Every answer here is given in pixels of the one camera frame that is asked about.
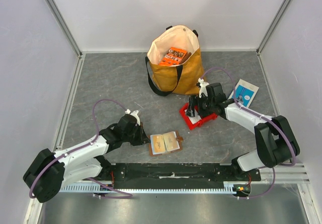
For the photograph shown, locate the brown leather card holder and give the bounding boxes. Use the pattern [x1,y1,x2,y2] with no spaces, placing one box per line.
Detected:
[148,131,184,156]

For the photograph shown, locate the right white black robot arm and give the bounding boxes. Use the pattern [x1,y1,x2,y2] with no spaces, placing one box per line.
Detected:
[184,79,300,181]

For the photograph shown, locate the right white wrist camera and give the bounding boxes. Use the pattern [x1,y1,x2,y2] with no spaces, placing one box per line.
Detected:
[196,78,209,98]

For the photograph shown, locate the orange snack box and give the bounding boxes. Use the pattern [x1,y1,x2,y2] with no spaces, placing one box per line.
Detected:
[159,47,188,66]

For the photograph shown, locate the white slotted cable duct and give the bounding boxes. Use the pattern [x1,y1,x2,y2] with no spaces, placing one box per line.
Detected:
[60,181,238,194]

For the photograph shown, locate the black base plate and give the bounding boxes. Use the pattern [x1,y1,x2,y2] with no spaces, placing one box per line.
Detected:
[95,162,262,187]

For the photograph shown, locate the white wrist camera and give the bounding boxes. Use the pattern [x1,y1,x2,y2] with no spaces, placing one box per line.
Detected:
[196,78,209,98]
[125,109,140,124]

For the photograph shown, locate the white card stack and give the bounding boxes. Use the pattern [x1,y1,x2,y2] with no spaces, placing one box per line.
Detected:
[188,115,201,125]

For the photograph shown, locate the yellow tote bag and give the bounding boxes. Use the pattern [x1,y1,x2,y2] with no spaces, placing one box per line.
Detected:
[145,25,204,97]

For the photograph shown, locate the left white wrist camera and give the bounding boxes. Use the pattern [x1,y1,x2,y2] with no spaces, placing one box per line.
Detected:
[125,109,140,124]

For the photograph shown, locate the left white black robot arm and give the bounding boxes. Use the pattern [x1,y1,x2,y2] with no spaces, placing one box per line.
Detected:
[23,110,150,203]

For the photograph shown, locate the red plastic bin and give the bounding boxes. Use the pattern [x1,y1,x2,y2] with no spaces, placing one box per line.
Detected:
[179,103,218,130]

